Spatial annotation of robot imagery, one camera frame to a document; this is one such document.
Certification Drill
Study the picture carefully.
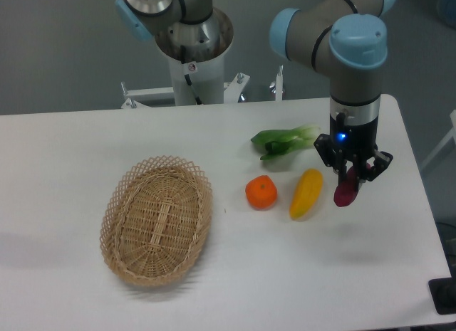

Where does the green bok choy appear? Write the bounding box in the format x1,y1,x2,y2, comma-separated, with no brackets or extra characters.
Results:
250,124,321,161

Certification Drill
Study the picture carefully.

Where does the orange tangerine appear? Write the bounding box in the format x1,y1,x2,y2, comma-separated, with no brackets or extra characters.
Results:
244,175,278,210

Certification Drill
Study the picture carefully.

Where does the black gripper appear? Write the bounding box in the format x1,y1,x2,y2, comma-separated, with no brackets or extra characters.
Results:
313,117,393,184

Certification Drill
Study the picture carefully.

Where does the purple sweet potato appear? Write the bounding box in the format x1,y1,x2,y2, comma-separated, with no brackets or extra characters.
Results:
333,167,358,207

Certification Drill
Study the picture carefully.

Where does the woven wicker basket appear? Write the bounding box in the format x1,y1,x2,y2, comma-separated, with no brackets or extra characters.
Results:
100,156,212,287

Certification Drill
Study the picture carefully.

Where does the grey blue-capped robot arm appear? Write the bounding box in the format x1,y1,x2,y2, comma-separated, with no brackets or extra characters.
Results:
115,0,395,184

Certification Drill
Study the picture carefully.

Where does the black device at table edge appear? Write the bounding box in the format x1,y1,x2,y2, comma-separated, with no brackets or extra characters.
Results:
428,278,455,315

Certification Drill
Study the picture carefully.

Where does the white frame at right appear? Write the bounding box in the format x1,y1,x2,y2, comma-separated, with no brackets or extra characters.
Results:
420,110,455,174

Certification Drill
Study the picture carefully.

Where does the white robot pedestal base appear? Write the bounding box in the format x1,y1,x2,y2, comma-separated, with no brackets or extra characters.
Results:
121,9,250,108

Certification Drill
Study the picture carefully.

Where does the black cable on pedestal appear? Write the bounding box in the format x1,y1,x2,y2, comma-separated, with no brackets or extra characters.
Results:
180,46,203,106

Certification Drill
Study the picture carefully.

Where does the yellow mango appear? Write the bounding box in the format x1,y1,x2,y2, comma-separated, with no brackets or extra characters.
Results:
289,169,323,220

